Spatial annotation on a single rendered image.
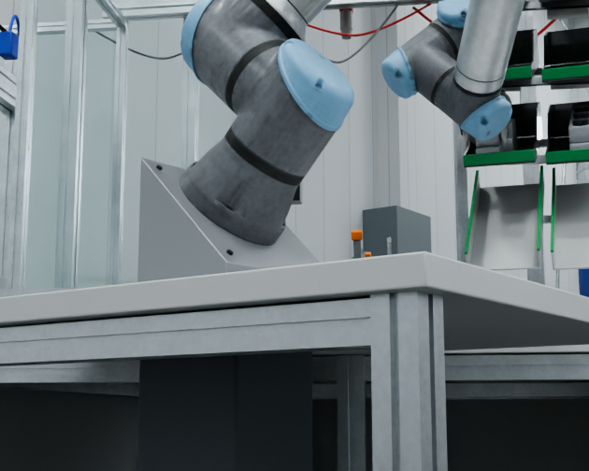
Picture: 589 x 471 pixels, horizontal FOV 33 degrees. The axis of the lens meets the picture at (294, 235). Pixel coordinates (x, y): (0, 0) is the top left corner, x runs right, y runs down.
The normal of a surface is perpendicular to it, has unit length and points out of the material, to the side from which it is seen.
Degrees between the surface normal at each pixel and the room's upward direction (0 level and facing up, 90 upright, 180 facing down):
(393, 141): 90
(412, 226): 90
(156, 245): 90
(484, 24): 137
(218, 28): 80
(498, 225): 45
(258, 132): 100
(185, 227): 90
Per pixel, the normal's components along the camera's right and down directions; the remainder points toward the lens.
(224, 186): -0.19, -0.14
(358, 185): 0.81, -0.11
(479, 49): -0.47, 0.64
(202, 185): -0.40, -0.34
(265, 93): -0.59, -0.10
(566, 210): -0.22, -0.82
